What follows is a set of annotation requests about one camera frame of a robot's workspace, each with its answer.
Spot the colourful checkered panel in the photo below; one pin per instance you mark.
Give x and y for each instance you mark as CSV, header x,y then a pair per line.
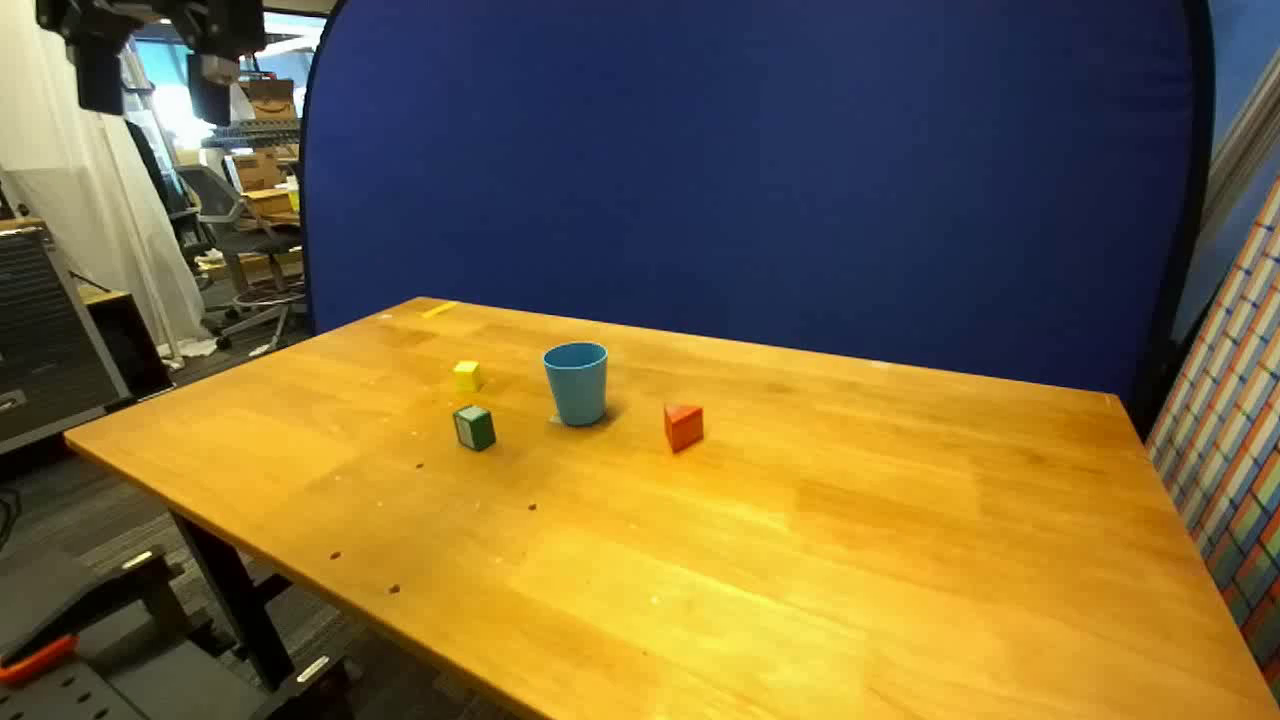
x,y
1234,441

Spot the orange cube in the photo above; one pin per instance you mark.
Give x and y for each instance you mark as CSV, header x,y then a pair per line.
x,y
686,424

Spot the yellow cube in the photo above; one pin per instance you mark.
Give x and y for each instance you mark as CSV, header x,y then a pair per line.
x,y
467,375

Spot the green cube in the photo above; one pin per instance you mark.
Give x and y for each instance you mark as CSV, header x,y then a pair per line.
x,y
475,428

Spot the metal shelving with boxes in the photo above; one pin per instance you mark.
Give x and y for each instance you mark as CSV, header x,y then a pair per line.
x,y
253,202

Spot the blue cup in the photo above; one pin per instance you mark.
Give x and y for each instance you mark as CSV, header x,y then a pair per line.
x,y
579,386

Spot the blue round backdrop screen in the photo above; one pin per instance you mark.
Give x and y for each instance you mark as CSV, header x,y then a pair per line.
x,y
744,174

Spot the black table leg frame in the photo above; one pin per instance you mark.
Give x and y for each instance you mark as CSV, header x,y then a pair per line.
x,y
243,601

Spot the black equipment case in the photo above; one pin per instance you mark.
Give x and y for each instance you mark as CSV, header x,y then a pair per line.
x,y
44,343

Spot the black overhead camera rig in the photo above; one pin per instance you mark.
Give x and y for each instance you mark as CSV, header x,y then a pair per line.
x,y
145,46

